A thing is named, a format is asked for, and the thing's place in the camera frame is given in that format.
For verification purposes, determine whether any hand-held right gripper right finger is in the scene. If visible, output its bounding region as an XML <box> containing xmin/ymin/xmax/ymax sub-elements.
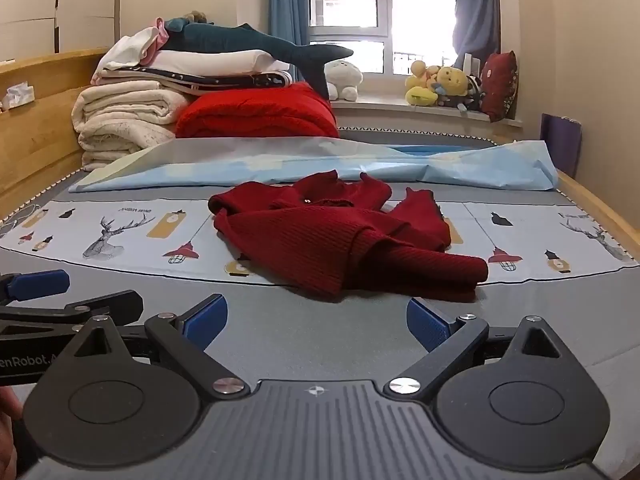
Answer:
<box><xmin>382</xmin><ymin>297</ymin><xmax>563</xmax><ymax>401</ymax></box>

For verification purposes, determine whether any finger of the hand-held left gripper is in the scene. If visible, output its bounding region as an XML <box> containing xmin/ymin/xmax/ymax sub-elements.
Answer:
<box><xmin>0</xmin><ymin>290</ymin><xmax>145</xmax><ymax>337</ymax></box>
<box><xmin>0</xmin><ymin>269</ymin><xmax>71</xmax><ymax>304</ymax></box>

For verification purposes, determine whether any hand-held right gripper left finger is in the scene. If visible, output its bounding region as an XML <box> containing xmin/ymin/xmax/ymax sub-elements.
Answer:
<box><xmin>70</xmin><ymin>294</ymin><xmax>252</xmax><ymax>401</ymax></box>

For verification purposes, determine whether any dark red knit sweater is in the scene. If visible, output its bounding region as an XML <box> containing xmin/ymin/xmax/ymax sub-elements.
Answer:
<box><xmin>207</xmin><ymin>170</ymin><xmax>490</xmax><ymax>304</ymax></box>

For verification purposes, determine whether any person's left hand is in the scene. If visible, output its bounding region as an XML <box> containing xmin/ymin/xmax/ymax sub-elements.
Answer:
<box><xmin>0</xmin><ymin>388</ymin><xmax>24</xmax><ymax>466</ymax></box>

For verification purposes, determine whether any deer-print bed sheet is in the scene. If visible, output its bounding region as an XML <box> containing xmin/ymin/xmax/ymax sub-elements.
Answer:
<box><xmin>0</xmin><ymin>194</ymin><xmax>640</xmax><ymax>290</ymax></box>

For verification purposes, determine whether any cream folded blanket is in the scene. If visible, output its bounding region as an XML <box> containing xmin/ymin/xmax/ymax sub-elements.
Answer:
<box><xmin>75</xmin><ymin>85</ymin><xmax>201</xmax><ymax>172</ymax></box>

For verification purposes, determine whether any tissue pack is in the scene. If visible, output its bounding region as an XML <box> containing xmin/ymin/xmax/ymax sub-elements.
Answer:
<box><xmin>0</xmin><ymin>82</ymin><xmax>36</xmax><ymax>112</ymax></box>

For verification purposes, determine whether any light blue bed sheet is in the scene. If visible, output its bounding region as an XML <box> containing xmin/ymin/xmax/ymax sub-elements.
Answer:
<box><xmin>67</xmin><ymin>137</ymin><xmax>560</xmax><ymax>196</ymax></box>

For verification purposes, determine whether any red folded blanket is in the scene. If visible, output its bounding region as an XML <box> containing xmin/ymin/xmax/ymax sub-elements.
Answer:
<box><xmin>175</xmin><ymin>81</ymin><xmax>341</xmax><ymax>140</ymax></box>

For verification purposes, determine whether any window sill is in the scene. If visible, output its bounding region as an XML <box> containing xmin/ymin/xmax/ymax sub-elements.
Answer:
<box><xmin>330</xmin><ymin>97</ymin><xmax>524</xmax><ymax>127</ymax></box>

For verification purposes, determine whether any purple bag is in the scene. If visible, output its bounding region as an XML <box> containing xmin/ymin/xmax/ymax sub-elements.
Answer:
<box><xmin>540</xmin><ymin>113</ymin><xmax>584</xmax><ymax>179</ymax></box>

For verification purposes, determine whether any yellow duck plush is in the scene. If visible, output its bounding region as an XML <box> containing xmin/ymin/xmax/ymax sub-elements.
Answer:
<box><xmin>404</xmin><ymin>60</ymin><xmax>442</xmax><ymax>107</ymax></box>

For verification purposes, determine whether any yellow monkey plush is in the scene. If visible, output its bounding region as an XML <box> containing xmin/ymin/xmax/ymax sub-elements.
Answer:
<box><xmin>434</xmin><ymin>65</ymin><xmax>484</xmax><ymax>111</ymax></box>

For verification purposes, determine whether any white folded cloth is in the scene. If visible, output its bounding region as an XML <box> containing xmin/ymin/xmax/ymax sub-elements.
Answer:
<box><xmin>92</xmin><ymin>26</ymin><xmax>163</xmax><ymax>73</ymax></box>

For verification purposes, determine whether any red cushion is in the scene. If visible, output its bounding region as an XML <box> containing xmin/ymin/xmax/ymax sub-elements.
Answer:
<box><xmin>479</xmin><ymin>51</ymin><xmax>519</xmax><ymax>123</ymax></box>

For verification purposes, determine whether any stack of folded linens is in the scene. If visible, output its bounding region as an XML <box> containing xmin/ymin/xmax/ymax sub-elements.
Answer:
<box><xmin>149</xmin><ymin>49</ymin><xmax>292</xmax><ymax>77</ymax></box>

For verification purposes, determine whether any white plush toy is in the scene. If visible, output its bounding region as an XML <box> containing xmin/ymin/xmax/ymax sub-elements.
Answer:
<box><xmin>324</xmin><ymin>59</ymin><xmax>364</xmax><ymax>102</ymax></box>

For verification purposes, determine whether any pink cloth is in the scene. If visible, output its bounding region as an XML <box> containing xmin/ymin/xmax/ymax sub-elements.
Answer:
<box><xmin>144</xmin><ymin>17</ymin><xmax>174</xmax><ymax>62</ymax></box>

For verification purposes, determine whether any white wardrobe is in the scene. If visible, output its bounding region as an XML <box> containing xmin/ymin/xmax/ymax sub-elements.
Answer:
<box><xmin>0</xmin><ymin>0</ymin><xmax>122</xmax><ymax>57</ymax></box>

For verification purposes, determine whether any blue shark plush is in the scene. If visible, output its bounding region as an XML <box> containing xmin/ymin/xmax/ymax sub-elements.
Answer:
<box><xmin>160</xmin><ymin>17</ymin><xmax>355</xmax><ymax>101</ymax></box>

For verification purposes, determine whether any blue curtain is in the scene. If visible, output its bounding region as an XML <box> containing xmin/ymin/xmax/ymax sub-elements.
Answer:
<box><xmin>267</xmin><ymin>0</ymin><xmax>312</xmax><ymax>52</ymax></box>
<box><xmin>452</xmin><ymin>0</ymin><xmax>502</xmax><ymax>68</ymax></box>

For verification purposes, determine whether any window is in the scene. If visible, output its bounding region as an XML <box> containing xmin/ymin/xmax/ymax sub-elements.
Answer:
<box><xmin>307</xmin><ymin>0</ymin><xmax>458</xmax><ymax>79</ymax></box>

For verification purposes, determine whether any wooden bed frame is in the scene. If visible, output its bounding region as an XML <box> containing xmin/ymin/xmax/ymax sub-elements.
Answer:
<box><xmin>0</xmin><ymin>47</ymin><xmax>640</xmax><ymax>251</ymax></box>

